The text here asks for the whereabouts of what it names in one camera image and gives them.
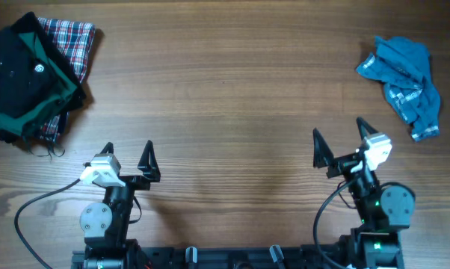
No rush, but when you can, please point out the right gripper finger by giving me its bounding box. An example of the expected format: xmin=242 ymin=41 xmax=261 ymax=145
xmin=312 ymin=128 xmax=335 ymax=168
xmin=356 ymin=117 xmax=378 ymax=140

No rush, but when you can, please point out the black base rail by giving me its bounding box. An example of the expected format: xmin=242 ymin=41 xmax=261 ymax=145
xmin=71 ymin=242 xmax=404 ymax=269

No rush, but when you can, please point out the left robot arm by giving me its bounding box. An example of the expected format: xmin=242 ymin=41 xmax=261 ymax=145
xmin=71 ymin=140 xmax=161 ymax=269

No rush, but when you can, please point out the green folded cloth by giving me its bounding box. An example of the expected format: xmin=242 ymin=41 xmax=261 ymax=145
xmin=0 ymin=32 xmax=75 ymax=136

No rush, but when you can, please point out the black shirt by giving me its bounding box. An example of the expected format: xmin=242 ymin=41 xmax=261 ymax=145
xmin=0 ymin=27 xmax=58 ymax=118

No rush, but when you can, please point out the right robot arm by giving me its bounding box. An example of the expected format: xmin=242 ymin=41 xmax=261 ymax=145
xmin=312 ymin=117 xmax=416 ymax=268

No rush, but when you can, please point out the plaid red blue shirt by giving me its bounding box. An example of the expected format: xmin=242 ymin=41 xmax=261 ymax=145
xmin=35 ymin=17 xmax=96 ymax=142

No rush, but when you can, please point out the blue denim cloth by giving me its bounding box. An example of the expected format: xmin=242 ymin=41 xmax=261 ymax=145
xmin=356 ymin=36 xmax=441 ymax=142

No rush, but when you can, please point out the black folded garment under green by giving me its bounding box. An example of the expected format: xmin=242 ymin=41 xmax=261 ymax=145
xmin=0 ymin=12 xmax=86 ymax=143

